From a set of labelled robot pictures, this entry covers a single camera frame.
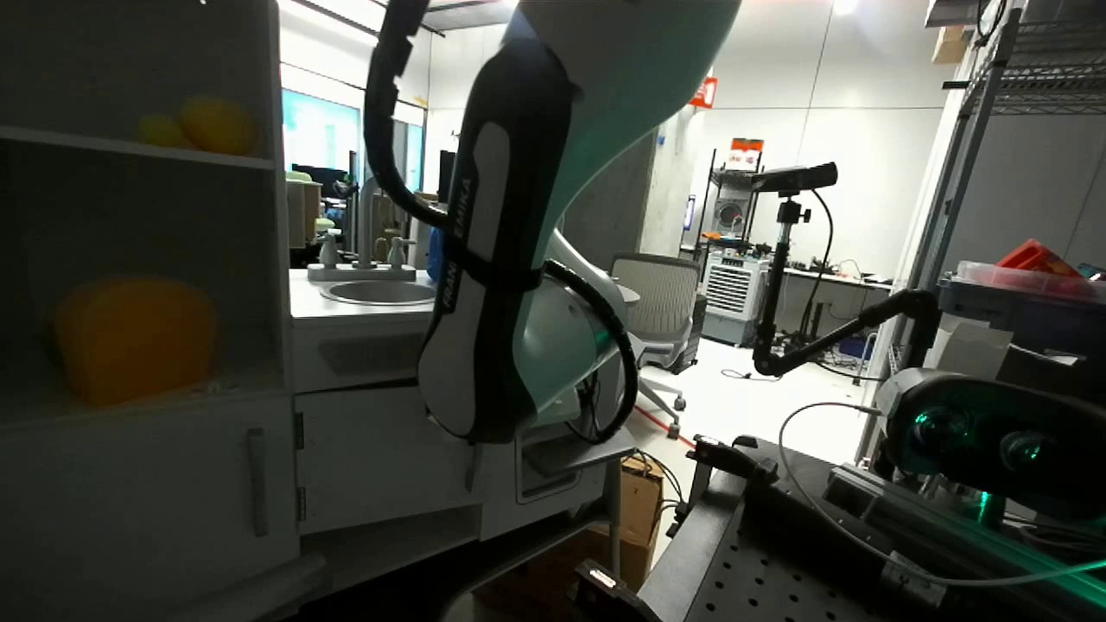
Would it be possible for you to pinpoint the white small cabinet door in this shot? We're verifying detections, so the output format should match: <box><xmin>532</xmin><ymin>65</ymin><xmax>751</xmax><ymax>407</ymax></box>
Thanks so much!
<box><xmin>291</xmin><ymin>381</ymin><xmax>484</xmax><ymax>536</ymax></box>

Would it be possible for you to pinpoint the grey office chair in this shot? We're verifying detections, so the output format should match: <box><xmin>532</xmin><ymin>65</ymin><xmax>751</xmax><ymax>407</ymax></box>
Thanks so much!
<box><xmin>605</xmin><ymin>253</ymin><xmax>709</xmax><ymax>381</ymax></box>

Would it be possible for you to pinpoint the white air unit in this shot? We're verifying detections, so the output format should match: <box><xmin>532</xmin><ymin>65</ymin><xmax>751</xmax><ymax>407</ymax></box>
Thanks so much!
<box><xmin>693</xmin><ymin>242</ymin><xmax>776</xmax><ymax>354</ymax></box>

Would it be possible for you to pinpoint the silver round sink basin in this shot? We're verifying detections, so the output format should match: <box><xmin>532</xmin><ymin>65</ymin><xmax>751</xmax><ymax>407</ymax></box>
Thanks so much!
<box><xmin>322</xmin><ymin>275</ymin><xmax>438</xmax><ymax>309</ymax></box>

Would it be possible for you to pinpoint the brown cardboard box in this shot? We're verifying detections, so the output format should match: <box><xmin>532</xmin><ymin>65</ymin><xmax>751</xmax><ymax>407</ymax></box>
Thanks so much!
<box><xmin>610</xmin><ymin>449</ymin><xmax>671</xmax><ymax>595</ymax></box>

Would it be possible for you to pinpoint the grey arched faucet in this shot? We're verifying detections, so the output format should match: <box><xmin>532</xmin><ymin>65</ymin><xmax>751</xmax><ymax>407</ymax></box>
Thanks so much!
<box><xmin>343</xmin><ymin>145</ymin><xmax>387</xmax><ymax>277</ymax></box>

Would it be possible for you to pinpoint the white toy kitchen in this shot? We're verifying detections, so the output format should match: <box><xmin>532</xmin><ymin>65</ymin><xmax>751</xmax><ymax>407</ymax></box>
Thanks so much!
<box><xmin>0</xmin><ymin>0</ymin><xmax>631</xmax><ymax>622</ymax></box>

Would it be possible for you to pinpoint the black perforated breadboard table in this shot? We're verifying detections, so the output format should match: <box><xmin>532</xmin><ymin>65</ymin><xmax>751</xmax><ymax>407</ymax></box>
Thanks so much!
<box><xmin>631</xmin><ymin>434</ymin><xmax>1106</xmax><ymax>622</ymax></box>

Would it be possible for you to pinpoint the yellow toy lemon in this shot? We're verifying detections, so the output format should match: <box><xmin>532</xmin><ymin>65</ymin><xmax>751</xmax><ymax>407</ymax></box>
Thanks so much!
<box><xmin>175</xmin><ymin>94</ymin><xmax>260</xmax><ymax>160</ymax></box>

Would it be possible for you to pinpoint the large yellow toy food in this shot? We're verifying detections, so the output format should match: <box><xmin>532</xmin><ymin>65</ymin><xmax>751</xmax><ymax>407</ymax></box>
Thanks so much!
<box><xmin>52</xmin><ymin>275</ymin><xmax>221</xmax><ymax>411</ymax></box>

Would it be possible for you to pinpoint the clear plastic storage box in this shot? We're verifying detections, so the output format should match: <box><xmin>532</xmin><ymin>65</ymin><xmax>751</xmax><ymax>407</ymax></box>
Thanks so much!
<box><xmin>936</xmin><ymin>259</ymin><xmax>1106</xmax><ymax>339</ymax></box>

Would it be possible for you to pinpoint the red item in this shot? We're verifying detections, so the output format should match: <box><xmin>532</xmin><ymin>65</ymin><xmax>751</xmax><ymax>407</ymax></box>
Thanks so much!
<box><xmin>995</xmin><ymin>237</ymin><xmax>1085</xmax><ymax>282</ymax></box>

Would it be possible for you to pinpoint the camera on tripod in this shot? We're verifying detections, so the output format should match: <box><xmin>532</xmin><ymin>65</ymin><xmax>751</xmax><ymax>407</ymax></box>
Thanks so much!
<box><xmin>741</xmin><ymin>160</ymin><xmax>943</xmax><ymax>384</ymax></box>

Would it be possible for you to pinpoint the orange wall sign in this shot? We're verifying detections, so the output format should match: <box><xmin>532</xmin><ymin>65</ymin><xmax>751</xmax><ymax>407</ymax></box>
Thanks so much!
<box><xmin>687</xmin><ymin>74</ymin><xmax>721</xmax><ymax>116</ymax></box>

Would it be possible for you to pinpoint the thin white cable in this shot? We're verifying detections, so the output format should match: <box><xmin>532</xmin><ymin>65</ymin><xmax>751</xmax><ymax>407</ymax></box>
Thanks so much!
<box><xmin>775</xmin><ymin>398</ymin><xmax>1106</xmax><ymax>595</ymax></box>

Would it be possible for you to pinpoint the grey bar door handle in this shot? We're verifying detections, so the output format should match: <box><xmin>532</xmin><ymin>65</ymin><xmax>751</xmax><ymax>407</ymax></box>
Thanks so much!
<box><xmin>241</xmin><ymin>426</ymin><xmax>277</xmax><ymax>541</ymax></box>

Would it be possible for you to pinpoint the black stereo camera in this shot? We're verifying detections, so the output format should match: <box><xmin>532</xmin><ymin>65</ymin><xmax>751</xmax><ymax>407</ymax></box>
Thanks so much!
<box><xmin>877</xmin><ymin>366</ymin><xmax>1106</xmax><ymax>527</ymax></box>

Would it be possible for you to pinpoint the white cabinet door with handle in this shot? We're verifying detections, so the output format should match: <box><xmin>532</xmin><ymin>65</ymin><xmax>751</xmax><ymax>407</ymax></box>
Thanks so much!
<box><xmin>0</xmin><ymin>389</ymin><xmax>302</xmax><ymax>622</ymax></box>

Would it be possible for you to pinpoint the metal wire shelf rack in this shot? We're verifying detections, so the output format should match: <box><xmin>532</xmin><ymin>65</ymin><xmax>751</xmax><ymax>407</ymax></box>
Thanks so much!
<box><xmin>891</xmin><ymin>0</ymin><xmax>1106</xmax><ymax>384</ymax></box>

